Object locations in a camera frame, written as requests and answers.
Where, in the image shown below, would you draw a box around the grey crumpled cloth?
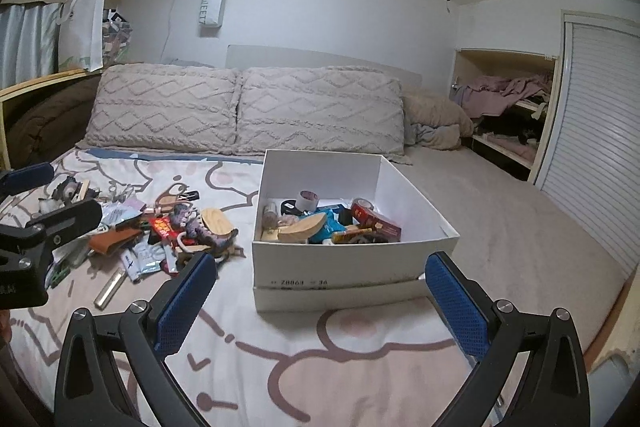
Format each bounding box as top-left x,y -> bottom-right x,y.
407,123 -> 463,150

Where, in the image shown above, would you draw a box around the dark clothes pile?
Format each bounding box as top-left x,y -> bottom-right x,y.
475,107 -> 546,145

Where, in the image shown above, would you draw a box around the cartoon printed blanket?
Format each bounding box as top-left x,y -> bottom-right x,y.
0,147 -> 501,427

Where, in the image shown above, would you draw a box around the white tote bag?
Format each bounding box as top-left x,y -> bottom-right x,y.
56,0 -> 107,72

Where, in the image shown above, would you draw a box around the white cardboard box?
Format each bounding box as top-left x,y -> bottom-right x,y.
251,149 -> 461,314

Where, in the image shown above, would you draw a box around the pale curtain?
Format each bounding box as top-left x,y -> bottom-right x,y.
0,2 -> 63,90

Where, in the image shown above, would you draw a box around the silver metal bar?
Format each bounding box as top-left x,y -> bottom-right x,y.
94,269 -> 126,310

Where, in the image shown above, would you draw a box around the pile of printed bags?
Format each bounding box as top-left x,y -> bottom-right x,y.
102,9 -> 135,68

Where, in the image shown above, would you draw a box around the white wall cable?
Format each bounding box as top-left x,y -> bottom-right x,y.
160,0 -> 186,62

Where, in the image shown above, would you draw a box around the beige bed sheet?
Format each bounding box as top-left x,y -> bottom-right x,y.
390,142 -> 636,358

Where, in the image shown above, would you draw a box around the wooden leaf-shaped plate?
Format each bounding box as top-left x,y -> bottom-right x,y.
277,213 -> 328,244

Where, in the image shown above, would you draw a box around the beige textured pillow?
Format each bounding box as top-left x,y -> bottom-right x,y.
82,63 -> 241,152
235,66 -> 413,165

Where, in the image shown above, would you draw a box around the purple floral hair claw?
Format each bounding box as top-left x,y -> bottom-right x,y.
170,203 -> 240,253

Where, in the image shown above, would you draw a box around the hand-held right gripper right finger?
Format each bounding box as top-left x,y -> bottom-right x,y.
424,251 -> 590,427

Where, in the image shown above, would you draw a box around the tan wooden case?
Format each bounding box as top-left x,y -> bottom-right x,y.
331,229 -> 373,245

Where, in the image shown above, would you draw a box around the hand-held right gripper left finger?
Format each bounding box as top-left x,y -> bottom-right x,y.
54,251 -> 218,427

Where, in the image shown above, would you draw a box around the white hanging paper bag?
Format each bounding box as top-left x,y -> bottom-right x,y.
199,0 -> 228,30

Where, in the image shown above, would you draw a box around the silver foil packet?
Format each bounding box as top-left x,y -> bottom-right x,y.
120,242 -> 166,283

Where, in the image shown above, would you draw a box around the white louvered door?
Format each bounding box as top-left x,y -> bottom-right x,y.
530,9 -> 640,278

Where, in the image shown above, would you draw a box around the pink clothes pile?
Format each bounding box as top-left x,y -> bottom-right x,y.
455,74 -> 553,118

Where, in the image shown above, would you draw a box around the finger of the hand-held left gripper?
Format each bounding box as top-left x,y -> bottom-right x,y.
25,199 -> 103,244
0,162 -> 55,198

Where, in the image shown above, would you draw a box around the oval wooden hairbrush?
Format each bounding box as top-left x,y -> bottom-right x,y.
200,207 -> 236,235

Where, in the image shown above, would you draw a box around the wardrobe shelf niche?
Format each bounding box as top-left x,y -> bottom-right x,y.
452,48 -> 558,182

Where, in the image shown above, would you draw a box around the blue packet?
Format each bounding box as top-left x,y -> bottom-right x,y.
309,206 -> 346,244

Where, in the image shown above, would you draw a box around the red packet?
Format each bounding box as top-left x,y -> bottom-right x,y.
150,216 -> 176,240

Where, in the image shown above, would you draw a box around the red cigarette carton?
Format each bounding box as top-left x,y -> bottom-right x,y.
350,202 -> 403,242

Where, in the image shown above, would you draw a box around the wooden bed rail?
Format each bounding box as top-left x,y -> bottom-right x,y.
0,67 -> 103,170

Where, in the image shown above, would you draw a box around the brown leather wallet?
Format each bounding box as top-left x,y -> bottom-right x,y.
87,227 -> 143,255

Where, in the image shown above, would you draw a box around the brown quilt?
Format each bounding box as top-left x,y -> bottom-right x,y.
7,74 -> 103,170

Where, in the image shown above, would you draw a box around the beige plush cushion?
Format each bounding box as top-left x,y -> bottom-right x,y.
402,89 -> 476,150

